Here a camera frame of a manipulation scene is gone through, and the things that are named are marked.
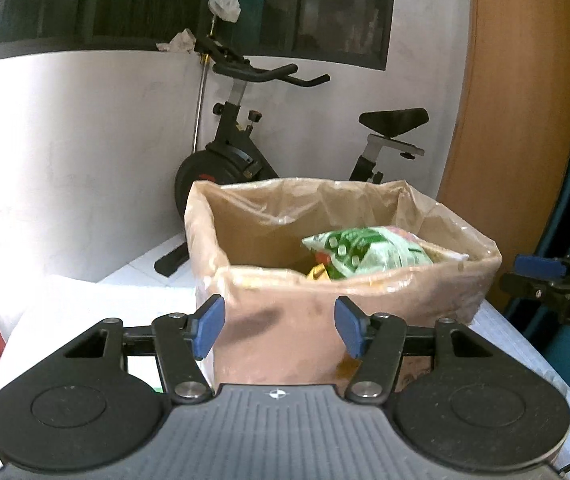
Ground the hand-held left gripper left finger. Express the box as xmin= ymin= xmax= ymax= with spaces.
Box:
xmin=62 ymin=295 xmax=227 ymax=405

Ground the light green snack packet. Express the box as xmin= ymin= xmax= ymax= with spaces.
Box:
xmin=301 ymin=226 xmax=434 ymax=279

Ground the plastic-lined cardboard box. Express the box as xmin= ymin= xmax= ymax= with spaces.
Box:
xmin=185 ymin=176 xmax=502 ymax=388

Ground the metal pole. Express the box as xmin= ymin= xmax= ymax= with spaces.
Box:
xmin=192 ymin=15 xmax=216 ymax=153

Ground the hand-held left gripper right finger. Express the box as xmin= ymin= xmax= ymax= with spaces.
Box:
xmin=333 ymin=295 xmax=498 ymax=405

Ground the checkered tablecloth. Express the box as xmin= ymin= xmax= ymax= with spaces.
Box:
xmin=0 ymin=272 xmax=570 ymax=480

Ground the dark framed window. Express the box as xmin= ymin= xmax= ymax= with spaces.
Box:
xmin=0 ymin=0 xmax=397 ymax=72

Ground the wooden panel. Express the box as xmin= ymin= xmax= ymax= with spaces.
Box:
xmin=438 ymin=0 xmax=570 ymax=311

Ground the crumpled white tissue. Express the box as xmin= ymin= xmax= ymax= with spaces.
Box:
xmin=156 ymin=31 xmax=197 ymax=54

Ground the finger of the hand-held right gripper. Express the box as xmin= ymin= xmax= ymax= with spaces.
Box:
xmin=514 ymin=254 xmax=570 ymax=281
xmin=499 ymin=272 xmax=568 ymax=304

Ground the white plastic bag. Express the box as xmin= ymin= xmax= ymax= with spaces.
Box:
xmin=208 ymin=0 xmax=242 ymax=23

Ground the orange chip bag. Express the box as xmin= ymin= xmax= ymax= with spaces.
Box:
xmin=306 ymin=254 xmax=338 ymax=281

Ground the black exercise bike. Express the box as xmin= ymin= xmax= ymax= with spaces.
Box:
xmin=154 ymin=35 xmax=430 ymax=277

